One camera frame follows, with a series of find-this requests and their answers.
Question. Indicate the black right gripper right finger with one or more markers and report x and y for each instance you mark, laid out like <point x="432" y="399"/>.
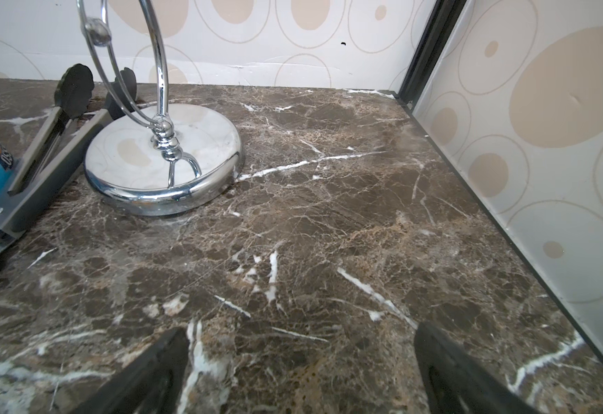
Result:
<point x="454" y="382"/>

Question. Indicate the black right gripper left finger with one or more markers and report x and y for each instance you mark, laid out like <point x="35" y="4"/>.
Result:
<point x="152" y="383"/>

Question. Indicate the chrome hook stand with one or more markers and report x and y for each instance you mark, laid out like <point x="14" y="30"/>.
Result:
<point x="162" y="160"/>

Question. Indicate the metal tongs black tips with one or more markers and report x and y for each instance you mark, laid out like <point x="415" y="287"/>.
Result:
<point x="54" y="155"/>

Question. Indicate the black corner frame post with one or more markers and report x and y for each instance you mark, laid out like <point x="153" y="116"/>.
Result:
<point x="440" y="24"/>

